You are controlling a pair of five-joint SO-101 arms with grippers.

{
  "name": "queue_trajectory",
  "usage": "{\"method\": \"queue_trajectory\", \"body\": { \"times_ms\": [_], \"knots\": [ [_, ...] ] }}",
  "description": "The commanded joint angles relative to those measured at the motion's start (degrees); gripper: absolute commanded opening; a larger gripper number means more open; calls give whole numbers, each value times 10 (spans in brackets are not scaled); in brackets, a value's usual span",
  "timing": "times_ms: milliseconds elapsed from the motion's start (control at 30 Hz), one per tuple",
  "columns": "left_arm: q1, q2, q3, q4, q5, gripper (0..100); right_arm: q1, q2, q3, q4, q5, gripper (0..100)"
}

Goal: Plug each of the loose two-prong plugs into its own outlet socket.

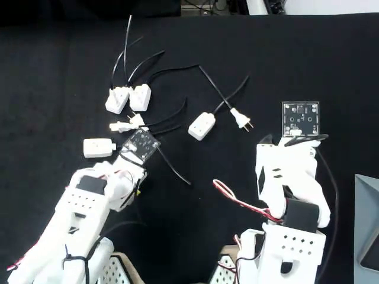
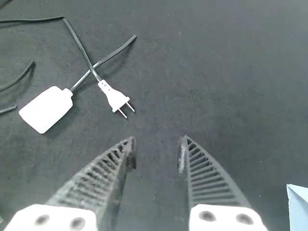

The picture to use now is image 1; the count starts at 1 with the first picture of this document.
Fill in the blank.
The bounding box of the white outlet socket with cable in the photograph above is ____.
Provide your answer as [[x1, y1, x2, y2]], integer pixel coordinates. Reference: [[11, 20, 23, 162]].
[[188, 76, 250, 140], [83, 138, 192, 186], [129, 64, 200, 112], [105, 37, 144, 114]]

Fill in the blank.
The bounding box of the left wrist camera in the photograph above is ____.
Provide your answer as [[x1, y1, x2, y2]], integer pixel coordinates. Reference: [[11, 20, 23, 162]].
[[119, 127, 162, 165]]

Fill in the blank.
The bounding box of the thin black cable piece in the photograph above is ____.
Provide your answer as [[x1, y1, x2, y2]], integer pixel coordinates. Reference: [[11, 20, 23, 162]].
[[123, 14, 133, 87], [128, 50, 166, 82]]

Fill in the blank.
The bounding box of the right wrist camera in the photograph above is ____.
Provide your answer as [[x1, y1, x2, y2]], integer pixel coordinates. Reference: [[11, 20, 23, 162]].
[[281, 101, 320, 137]]

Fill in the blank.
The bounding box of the grey box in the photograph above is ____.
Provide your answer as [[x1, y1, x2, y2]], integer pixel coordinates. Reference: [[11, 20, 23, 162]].
[[354, 173, 379, 272]]

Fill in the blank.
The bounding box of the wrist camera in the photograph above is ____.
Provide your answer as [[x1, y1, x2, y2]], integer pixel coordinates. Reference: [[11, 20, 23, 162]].
[[119, 127, 162, 165], [281, 101, 320, 137]]

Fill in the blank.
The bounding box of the white two-prong plug with cable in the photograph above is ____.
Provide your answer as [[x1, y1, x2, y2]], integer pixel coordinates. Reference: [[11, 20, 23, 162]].
[[127, 99, 188, 128], [198, 65, 255, 130], [109, 121, 182, 134]]

